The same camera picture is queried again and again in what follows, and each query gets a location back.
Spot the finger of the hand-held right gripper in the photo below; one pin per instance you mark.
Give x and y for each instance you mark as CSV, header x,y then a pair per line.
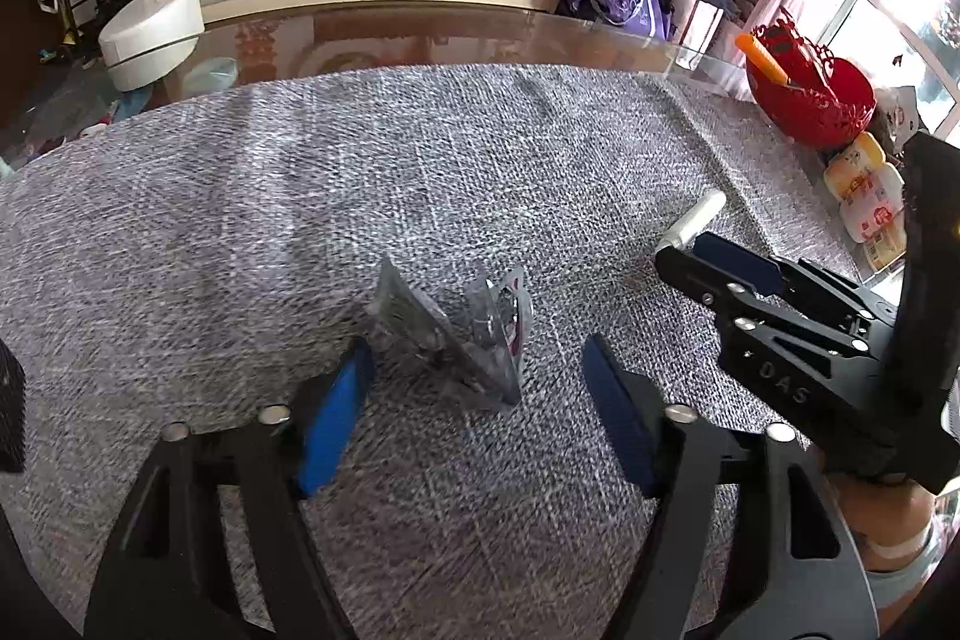
x,y
697,276
739,265

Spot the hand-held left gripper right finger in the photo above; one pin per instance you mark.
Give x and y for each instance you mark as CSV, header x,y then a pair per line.
x,y
619,422

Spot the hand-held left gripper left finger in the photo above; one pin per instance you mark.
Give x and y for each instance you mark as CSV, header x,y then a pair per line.
x,y
330,419

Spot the white paper roll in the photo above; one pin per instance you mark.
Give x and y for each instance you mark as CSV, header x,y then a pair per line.
x,y
697,220

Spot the clear plastic packaging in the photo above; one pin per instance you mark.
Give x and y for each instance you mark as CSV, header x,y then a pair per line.
x,y
450,340

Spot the person's right forearm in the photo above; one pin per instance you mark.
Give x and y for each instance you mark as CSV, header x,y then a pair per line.
x,y
877,512

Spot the yellow white snack packets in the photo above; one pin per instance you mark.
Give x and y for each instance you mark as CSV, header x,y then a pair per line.
x,y
866,197

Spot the red lace-edged bowl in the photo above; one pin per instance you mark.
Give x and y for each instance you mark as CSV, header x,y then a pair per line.
x,y
814,100

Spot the orange stick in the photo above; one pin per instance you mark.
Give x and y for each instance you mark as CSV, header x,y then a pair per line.
x,y
761,59

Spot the grey woven table cloth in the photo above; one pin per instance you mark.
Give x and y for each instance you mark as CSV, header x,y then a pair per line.
x,y
300,197

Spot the black mesh object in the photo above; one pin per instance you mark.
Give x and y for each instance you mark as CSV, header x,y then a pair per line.
x,y
10,407

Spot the white round stool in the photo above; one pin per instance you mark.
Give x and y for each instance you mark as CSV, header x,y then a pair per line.
x,y
150,36

